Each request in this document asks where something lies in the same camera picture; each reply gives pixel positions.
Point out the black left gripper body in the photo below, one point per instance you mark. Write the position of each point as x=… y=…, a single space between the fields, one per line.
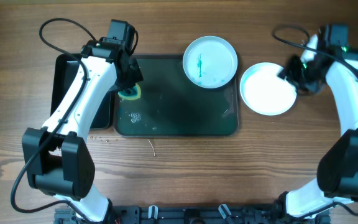
x=126 y=78

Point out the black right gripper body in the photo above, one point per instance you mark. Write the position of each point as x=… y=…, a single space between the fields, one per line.
x=299 y=73

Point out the yellow green sponge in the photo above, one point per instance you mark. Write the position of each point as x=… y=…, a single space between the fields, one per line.
x=131 y=94

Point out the white plate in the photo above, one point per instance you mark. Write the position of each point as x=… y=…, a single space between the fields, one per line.
x=264 y=92
x=210 y=62

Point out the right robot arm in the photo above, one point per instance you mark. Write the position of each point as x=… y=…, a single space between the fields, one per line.
x=327 y=59

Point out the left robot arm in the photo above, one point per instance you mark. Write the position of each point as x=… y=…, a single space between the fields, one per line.
x=57 y=160

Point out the large dark serving tray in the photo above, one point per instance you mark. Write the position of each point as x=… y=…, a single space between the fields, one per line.
x=171 y=105

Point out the small black water tray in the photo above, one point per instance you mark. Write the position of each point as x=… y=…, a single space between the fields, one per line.
x=65 y=72

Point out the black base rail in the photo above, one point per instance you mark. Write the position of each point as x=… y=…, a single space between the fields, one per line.
x=248 y=214

